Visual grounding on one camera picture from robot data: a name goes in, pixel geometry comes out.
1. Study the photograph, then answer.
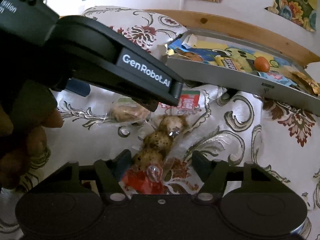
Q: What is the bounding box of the yellow cartoon snack packet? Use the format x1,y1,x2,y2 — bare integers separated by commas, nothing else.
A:
280,66,319,97

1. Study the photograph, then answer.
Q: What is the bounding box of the landscape wall painting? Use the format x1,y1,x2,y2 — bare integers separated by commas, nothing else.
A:
265,0,317,32

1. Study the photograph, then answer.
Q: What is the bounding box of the red white snack packet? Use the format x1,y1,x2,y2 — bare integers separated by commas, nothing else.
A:
159,90,200,115

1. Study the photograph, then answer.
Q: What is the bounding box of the wooden bed frame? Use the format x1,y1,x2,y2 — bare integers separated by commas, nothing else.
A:
148,9,319,66

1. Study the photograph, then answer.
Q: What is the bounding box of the blue pink candy packet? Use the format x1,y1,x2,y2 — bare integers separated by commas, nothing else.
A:
258,72,297,87

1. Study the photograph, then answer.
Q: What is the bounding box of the yellow biscuit packet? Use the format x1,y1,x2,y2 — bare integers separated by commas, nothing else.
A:
214,55,253,73

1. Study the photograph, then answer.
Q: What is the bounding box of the clear wrapped pastry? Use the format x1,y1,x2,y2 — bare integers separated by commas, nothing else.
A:
108,97,150,123

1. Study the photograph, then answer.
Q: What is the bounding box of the grey tray with painting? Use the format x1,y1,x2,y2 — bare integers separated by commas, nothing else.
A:
167,29,319,115

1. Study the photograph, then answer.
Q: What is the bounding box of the person's left hand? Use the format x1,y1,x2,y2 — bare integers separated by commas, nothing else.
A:
1,109,63,189

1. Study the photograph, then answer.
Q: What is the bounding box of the floral bed cover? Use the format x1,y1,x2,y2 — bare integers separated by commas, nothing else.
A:
0,6,320,240

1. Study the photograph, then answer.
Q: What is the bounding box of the orange mandarin fruit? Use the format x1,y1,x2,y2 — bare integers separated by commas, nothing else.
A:
254,56,270,73

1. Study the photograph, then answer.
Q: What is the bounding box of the packaged quail eggs snack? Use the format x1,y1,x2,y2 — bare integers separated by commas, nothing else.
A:
119,115,200,197

